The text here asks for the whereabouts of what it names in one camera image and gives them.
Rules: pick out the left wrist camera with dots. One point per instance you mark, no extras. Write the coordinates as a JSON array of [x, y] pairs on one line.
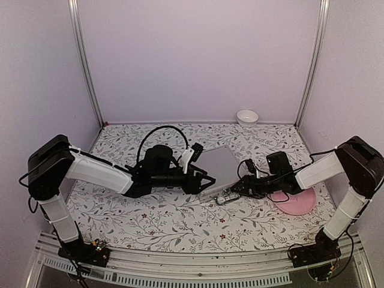
[[190, 155]]

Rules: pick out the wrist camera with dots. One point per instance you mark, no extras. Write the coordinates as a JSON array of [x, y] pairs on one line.
[[190, 155], [250, 166]]

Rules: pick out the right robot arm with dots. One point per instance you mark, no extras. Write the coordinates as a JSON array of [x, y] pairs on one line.
[[360, 163]]

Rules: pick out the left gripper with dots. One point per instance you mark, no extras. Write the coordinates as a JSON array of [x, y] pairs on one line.
[[191, 189]]

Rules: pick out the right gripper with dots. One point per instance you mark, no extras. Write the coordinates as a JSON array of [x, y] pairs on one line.
[[247, 180]]

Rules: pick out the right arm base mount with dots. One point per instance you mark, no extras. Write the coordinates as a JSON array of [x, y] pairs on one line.
[[301, 255]]

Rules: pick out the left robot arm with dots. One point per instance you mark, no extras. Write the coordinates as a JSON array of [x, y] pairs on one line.
[[58, 160]]

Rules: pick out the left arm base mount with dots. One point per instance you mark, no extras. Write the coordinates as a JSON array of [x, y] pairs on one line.
[[95, 253]]

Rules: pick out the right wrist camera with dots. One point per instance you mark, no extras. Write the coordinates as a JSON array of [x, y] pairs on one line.
[[250, 166]]

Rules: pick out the floral table mat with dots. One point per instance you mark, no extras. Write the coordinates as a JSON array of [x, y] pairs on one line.
[[171, 221]]

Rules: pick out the white bowl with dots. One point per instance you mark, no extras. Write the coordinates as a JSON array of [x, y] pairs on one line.
[[247, 118]]

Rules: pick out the aluminium poker case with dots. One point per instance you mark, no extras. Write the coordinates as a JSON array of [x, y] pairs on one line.
[[221, 164]]

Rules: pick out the pink plate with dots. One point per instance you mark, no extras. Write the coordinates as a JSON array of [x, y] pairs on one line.
[[299, 204]]

